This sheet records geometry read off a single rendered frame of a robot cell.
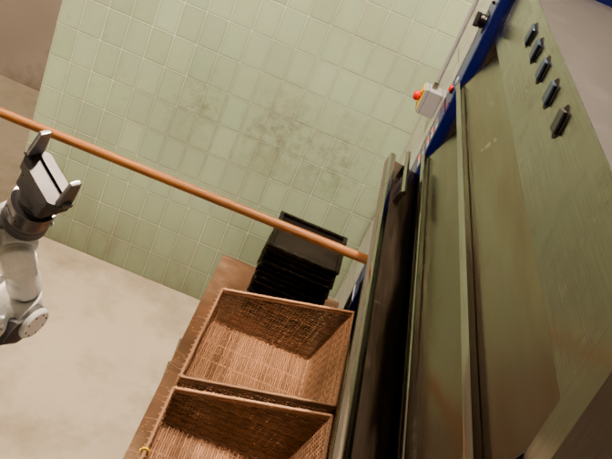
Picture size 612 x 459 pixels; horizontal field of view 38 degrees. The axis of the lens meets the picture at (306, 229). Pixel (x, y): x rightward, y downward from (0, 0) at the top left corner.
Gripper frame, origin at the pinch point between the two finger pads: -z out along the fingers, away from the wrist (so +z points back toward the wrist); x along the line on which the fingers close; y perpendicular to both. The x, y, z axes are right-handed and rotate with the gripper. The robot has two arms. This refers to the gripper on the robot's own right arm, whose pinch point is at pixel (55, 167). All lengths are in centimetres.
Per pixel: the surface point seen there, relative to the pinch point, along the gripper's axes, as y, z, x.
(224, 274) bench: 139, 146, 14
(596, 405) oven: 8, -58, -77
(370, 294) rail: 71, 21, -40
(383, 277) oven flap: 85, 27, -37
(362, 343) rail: 54, 15, -50
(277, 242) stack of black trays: 137, 108, 7
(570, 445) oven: 7, -52, -79
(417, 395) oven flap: 48, 3, -65
